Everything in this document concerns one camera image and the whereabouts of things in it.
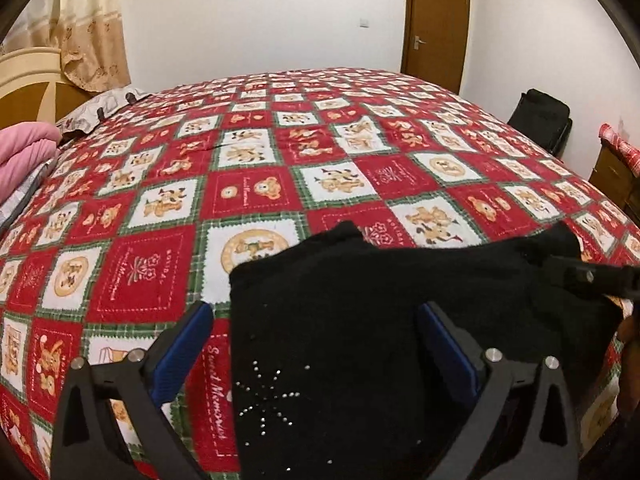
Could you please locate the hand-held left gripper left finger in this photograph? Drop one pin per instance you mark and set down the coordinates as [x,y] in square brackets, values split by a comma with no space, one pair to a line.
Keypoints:
[182,355]

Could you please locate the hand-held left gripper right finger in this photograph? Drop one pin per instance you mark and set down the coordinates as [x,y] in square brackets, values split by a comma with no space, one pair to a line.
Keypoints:
[447,355]

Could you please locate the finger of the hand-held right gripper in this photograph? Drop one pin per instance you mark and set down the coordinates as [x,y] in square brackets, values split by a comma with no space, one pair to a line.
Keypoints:
[575,275]

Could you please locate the black pants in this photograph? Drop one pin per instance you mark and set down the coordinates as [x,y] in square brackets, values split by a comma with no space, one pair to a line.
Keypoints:
[350,320]

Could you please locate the person's right hand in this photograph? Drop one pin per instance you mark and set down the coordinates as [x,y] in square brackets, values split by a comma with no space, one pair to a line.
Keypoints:
[630,330]

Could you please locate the red printed bear blanket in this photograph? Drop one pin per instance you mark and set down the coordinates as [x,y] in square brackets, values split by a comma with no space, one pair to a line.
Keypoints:
[165,270]

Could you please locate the brown wooden dresser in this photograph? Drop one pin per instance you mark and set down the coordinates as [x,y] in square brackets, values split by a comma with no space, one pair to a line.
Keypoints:
[612,180]

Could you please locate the red plaid cloth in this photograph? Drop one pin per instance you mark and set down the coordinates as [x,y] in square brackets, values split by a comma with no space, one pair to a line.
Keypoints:
[627,152]

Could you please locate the black suitcase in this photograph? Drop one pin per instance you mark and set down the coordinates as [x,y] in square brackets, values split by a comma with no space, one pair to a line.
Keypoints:
[540,120]

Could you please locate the pink quilt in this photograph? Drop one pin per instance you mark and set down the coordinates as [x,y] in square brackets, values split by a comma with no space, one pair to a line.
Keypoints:
[22,155]

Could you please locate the white patterned pillow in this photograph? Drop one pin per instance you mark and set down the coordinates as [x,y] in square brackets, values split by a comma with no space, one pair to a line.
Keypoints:
[100,107]

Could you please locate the brown wooden door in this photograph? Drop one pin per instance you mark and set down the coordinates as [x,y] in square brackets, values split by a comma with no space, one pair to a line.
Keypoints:
[440,20]

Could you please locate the beige wooden headboard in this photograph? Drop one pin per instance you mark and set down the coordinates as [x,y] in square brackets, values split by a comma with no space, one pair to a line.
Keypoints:
[30,90]

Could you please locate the beige patterned curtain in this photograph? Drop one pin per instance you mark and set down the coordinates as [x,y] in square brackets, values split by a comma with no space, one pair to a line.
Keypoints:
[90,25]

